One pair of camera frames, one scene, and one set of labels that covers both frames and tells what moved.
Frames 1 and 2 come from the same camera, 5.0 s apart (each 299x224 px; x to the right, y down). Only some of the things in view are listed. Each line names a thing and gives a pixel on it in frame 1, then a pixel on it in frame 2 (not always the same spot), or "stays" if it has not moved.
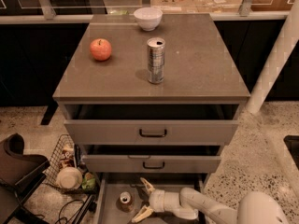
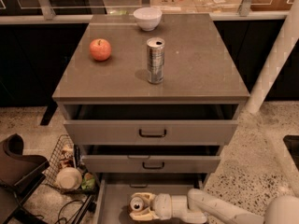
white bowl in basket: (69, 178) stays
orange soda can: (123, 202) -> (136, 203)
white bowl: (149, 18) stays
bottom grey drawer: (122, 195) stays
